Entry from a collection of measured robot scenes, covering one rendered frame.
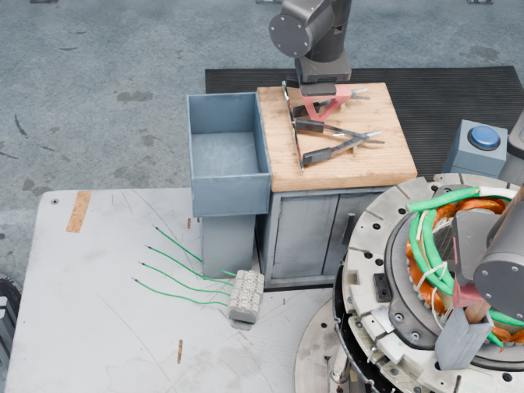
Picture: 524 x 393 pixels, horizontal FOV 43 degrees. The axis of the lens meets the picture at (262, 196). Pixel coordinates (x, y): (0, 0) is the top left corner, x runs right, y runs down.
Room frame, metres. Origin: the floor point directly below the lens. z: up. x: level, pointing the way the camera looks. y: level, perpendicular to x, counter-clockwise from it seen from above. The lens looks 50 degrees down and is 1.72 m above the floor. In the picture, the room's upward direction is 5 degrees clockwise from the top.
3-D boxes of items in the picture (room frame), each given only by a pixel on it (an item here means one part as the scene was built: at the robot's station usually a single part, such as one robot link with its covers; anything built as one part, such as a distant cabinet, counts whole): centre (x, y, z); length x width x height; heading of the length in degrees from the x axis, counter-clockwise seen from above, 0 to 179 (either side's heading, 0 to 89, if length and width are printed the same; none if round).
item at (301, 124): (0.67, -0.06, 1.09); 0.04 x 0.01 x 0.02; 86
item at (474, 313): (0.33, -0.21, 1.20); 0.02 x 0.02 x 0.06
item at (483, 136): (0.73, -0.33, 1.04); 0.04 x 0.04 x 0.01
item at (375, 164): (0.69, -0.09, 1.05); 0.20 x 0.19 x 0.02; 100
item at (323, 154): (0.61, -0.07, 1.09); 0.04 x 0.01 x 0.02; 116
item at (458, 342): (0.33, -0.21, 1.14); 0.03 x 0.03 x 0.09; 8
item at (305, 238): (0.69, -0.09, 0.91); 0.19 x 0.19 x 0.26; 10
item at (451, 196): (0.50, -0.23, 1.15); 0.15 x 0.04 x 0.02; 98
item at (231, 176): (0.66, 0.06, 0.92); 0.17 x 0.11 x 0.28; 10
